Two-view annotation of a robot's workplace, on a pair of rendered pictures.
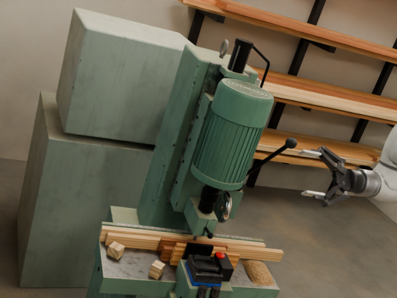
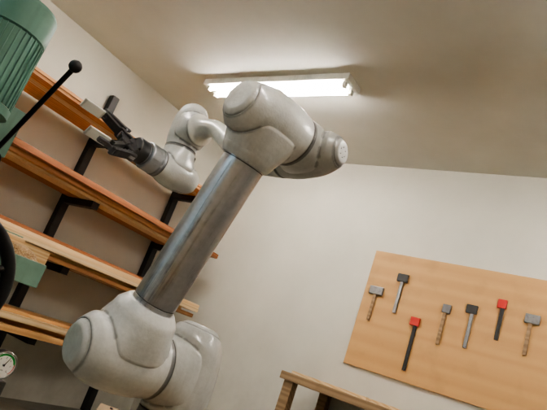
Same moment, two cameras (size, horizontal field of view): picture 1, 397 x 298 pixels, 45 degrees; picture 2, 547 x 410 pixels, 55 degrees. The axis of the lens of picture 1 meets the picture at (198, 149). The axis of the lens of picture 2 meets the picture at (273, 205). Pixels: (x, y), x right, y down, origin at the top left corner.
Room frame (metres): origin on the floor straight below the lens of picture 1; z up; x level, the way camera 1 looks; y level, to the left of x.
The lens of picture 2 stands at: (-0.08, -0.28, 0.86)
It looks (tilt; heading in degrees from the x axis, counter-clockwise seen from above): 16 degrees up; 335
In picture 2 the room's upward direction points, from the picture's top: 20 degrees clockwise
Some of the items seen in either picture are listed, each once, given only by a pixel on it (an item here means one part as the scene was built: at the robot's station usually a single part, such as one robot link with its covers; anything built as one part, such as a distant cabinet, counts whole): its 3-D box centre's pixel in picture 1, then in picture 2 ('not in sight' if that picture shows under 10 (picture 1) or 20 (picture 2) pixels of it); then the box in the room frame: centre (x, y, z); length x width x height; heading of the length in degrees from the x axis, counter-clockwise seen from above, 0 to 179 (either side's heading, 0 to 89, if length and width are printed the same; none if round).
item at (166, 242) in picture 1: (193, 248); not in sight; (1.39, -0.09, 0.93); 0.24 x 0.01 x 0.05; 112
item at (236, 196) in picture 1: (225, 200); not in sight; (1.64, -0.16, 1.02); 0.09 x 0.07 x 0.12; 112
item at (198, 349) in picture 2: not in sight; (183, 367); (1.20, -0.78, 0.78); 0.18 x 0.16 x 0.22; 109
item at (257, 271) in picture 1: (259, 269); (17, 249); (1.41, -0.33, 0.91); 0.12 x 0.09 x 0.03; 22
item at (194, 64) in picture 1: (191, 148); not in sight; (1.68, 0.03, 1.16); 0.22 x 0.22 x 0.72; 22
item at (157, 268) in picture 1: (156, 269); not in sight; (1.23, 0.01, 0.92); 0.04 x 0.03 x 0.04; 166
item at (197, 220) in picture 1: (199, 217); not in sight; (1.43, -0.08, 1.03); 0.14 x 0.07 x 0.09; 22
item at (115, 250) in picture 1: (115, 250); not in sight; (1.26, 0.15, 0.92); 0.04 x 0.04 x 0.03; 78
